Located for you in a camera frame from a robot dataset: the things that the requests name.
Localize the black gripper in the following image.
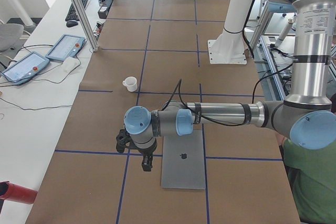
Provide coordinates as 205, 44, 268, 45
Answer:
138, 144, 157, 172

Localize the white plastic cup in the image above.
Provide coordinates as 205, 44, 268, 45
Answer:
122, 76, 138, 92

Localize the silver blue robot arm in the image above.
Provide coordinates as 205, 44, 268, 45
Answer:
116, 0, 335, 172

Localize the silver closed laptop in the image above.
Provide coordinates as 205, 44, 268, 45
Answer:
161, 130, 205, 190

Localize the white cloth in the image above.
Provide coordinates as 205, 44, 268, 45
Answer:
61, 57, 79, 73

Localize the red bottle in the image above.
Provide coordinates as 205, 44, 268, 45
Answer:
1, 181, 38, 205

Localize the far blue teach pendant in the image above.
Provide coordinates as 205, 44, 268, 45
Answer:
46, 34, 85, 61

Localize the blue teach pendant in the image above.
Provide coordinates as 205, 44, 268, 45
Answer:
1, 51, 50, 85
46, 34, 85, 61

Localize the near blue teach pendant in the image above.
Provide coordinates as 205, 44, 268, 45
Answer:
1, 51, 50, 85

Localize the black computer mouse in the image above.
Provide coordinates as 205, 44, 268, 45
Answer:
66, 20, 78, 28

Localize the black keyboard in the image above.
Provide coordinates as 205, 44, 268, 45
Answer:
65, 0, 89, 22

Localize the person in green shirt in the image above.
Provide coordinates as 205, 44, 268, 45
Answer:
276, 133, 335, 223

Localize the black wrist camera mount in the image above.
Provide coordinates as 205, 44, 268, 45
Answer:
116, 129, 131, 154

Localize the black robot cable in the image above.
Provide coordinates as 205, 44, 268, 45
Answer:
160, 78, 266, 125

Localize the white pedestal column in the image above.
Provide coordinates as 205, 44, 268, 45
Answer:
208, 0, 254, 65

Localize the aluminium frame post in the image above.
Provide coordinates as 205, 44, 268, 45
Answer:
71, 0, 99, 52

